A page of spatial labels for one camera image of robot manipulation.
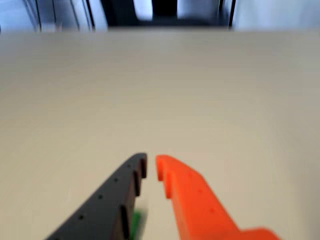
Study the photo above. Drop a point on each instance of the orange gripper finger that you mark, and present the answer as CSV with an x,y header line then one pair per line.
x,y
200,212

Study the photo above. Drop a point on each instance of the green capped marker pen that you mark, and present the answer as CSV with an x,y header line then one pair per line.
x,y
136,223

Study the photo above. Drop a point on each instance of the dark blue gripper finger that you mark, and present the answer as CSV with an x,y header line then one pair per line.
x,y
110,212

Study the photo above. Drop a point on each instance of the dark blurred background furniture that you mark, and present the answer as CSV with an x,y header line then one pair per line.
x,y
165,10

